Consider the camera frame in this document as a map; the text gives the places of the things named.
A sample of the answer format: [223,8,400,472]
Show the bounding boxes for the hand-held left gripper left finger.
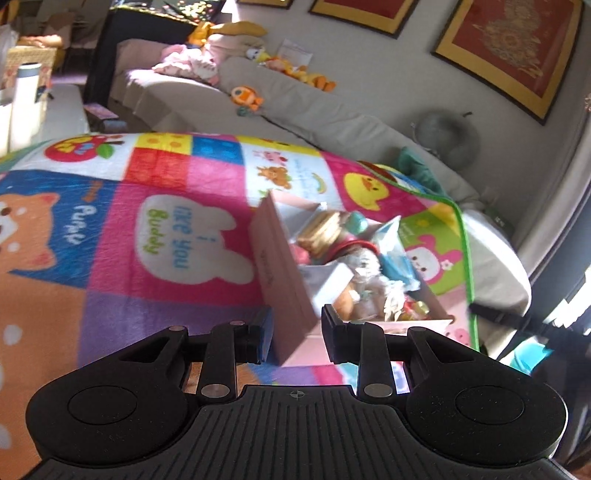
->
[117,308,272,401]

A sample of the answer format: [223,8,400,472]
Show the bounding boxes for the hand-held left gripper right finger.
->
[322,304,481,400]

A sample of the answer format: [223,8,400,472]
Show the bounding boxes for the pink cardboard box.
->
[249,190,455,367]

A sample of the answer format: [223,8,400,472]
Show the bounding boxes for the brown bear toy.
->
[335,286,365,320]

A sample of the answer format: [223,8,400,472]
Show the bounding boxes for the small white box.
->
[300,264,356,315]

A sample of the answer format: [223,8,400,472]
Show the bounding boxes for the yellow and red toy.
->
[402,298,432,322]

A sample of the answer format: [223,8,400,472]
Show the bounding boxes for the light blue packet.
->
[372,216,423,289]

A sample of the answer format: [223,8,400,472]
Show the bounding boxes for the brown lidded jar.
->
[295,212,345,253]

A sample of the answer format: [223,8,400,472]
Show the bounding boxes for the colourful printed blanket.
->
[0,131,478,480]

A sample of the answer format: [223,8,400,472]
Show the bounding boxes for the teal cloth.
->
[397,147,446,195]

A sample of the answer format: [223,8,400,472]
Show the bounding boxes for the grey sofa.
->
[108,39,532,361]

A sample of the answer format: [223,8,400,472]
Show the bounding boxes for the grey covered fan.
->
[412,108,481,172]

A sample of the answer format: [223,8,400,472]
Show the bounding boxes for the orange clownfish plush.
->
[231,85,265,112]

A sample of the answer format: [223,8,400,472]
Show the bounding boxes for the row of yellow plush toys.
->
[263,53,338,92]

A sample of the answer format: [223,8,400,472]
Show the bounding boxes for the white paper sheet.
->
[277,39,312,70]

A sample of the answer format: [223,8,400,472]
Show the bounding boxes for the pink clothes pile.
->
[152,44,220,86]

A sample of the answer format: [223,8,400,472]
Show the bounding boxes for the beige pillow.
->
[210,34,254,65]

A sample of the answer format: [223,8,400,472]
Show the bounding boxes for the yellow pillow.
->
[210,21,269,41]

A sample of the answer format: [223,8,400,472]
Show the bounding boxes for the orange plush toy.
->
[187,21,218,49]

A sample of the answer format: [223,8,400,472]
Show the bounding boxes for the white bottle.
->
[10,62,43,151]

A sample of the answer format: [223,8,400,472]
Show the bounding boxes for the glass fish tank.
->
[115,0,227,20]

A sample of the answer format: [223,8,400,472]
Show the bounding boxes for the wicker basket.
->
[7,46,57,88]

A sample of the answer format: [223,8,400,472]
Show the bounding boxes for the black strap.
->
[466,300,591,340]

